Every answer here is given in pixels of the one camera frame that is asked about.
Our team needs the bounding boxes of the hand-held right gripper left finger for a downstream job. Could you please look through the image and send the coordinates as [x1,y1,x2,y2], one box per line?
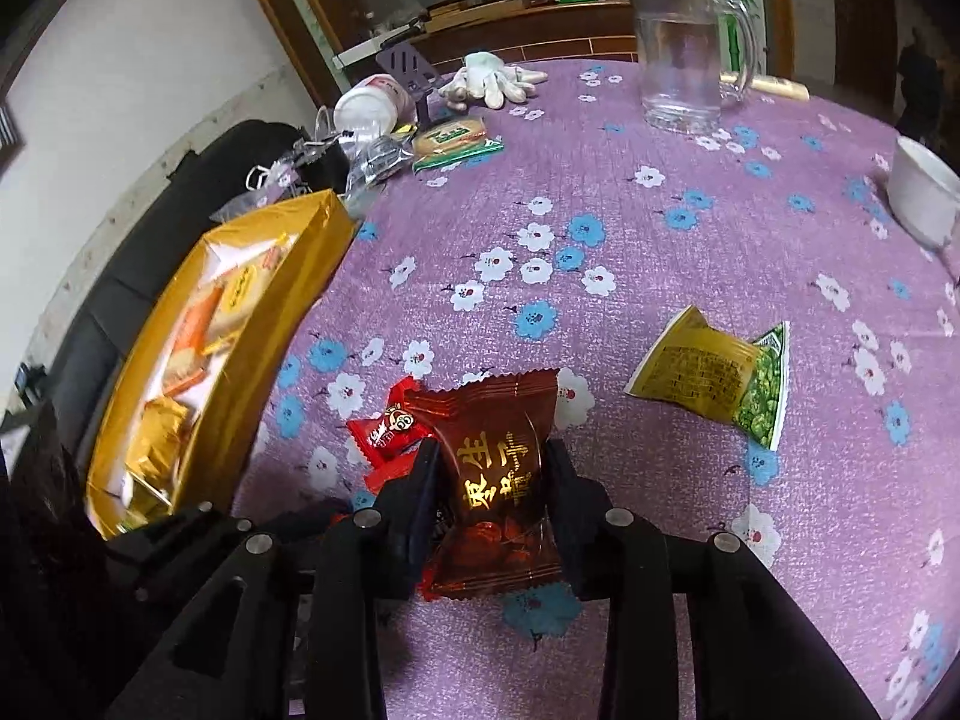
[105,439,443,720]

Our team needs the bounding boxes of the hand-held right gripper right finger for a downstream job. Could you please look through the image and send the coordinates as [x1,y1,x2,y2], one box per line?
[544,436,882,720]

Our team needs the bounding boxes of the small red candy packet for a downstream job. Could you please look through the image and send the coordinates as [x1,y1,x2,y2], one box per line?
[346,376,428,492]

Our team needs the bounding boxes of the dark red date snack packet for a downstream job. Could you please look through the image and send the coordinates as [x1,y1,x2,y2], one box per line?
[420,367,563,601]

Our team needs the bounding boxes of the yellow green pea snack packet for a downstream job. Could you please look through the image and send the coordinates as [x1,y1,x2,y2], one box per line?
[625,306,792,445]

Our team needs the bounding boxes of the yellow cardboard box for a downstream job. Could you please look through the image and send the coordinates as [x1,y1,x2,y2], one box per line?
[84,189,357,541]

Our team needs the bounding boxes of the orange white snack packet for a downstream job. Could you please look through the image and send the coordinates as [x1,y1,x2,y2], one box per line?
[161,277,226,391]

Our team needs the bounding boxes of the black leather chair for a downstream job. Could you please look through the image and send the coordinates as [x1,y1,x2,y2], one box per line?
[45,120,323,458]

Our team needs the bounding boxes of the pale yellow cracker packet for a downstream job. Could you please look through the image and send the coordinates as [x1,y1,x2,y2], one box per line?
[210,236,297,346]

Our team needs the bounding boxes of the purple floral tablecloth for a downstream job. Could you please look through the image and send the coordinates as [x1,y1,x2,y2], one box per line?
[232,56,960,720]

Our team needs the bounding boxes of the crumpled clear plastic wrappers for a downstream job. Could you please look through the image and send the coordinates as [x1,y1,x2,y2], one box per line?
[225,127,413,218]

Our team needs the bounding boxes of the green cracker packet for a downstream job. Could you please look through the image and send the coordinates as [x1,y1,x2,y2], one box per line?
[411,115,505,172]

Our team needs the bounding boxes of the white plastic jar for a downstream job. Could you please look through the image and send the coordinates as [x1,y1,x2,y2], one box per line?
[332,75,417,137]

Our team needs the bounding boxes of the white work glove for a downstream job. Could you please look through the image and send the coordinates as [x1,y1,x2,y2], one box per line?
[439,52,547,110]

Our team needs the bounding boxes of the purple phone stand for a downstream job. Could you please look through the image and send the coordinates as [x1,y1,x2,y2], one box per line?
[375,45,443,128]

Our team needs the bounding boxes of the clear glass pitcher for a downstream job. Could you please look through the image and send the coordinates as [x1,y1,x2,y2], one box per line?
[619,0,760,136]

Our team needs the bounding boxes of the white mug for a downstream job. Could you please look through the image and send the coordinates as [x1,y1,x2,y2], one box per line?
[887,135,960,250]

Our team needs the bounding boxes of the cream rectangular bar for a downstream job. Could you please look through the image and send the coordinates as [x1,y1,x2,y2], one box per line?
[720,71,811,100]

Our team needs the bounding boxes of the wooden counter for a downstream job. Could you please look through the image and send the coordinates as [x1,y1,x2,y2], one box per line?
[330,0,638,83]

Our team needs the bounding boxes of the brown wooden door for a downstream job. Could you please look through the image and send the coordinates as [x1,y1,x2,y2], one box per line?
[825,0,901,117]

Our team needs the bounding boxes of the dark framed wall picture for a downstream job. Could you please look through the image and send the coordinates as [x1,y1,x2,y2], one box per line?
[0,101,27,173]

